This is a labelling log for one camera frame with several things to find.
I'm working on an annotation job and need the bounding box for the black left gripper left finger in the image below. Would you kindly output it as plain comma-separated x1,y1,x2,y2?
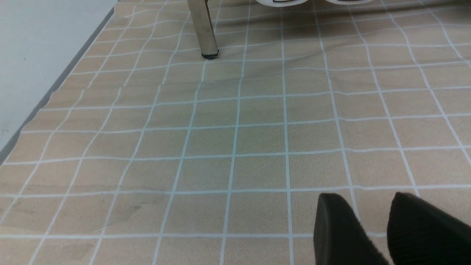
313,194,389,265

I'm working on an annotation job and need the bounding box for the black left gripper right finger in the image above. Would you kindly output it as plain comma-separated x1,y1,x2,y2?
387,192,471,265

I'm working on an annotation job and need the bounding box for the stainless steel shoe rack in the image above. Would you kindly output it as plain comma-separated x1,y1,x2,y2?
187,0,219,60

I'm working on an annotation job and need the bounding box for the black canvas sneaker left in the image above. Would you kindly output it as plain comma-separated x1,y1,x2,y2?
256,0,307,7

